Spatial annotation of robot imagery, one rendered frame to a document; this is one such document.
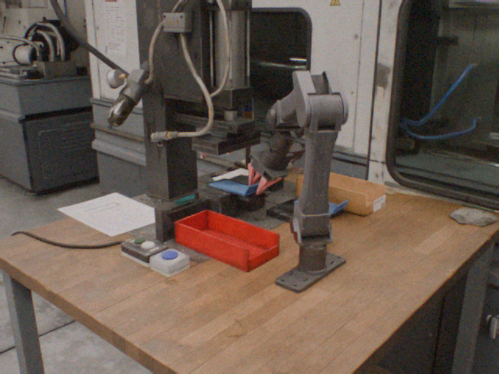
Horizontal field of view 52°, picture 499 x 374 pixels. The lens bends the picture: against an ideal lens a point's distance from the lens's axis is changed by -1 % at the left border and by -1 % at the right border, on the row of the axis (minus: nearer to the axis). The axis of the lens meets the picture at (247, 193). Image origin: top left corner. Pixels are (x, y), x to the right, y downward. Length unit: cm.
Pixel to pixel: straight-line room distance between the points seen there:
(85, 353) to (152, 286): 142
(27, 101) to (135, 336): 355
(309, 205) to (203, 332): 35
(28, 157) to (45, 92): 54
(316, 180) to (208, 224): 43
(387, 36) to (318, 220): 85
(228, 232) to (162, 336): 46
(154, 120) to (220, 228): 43
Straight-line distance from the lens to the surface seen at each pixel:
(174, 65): 152
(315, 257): 116
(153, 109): 162
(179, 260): 121
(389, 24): 181
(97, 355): 253
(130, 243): 131
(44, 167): 455
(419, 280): 124
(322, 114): 104
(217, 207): 144
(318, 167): 109
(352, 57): 194
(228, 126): 143
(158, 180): 167
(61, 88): 453
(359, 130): 195
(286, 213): 150
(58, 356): 258
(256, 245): 132
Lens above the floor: 147
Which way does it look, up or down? 20 degrees down
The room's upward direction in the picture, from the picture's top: straight up
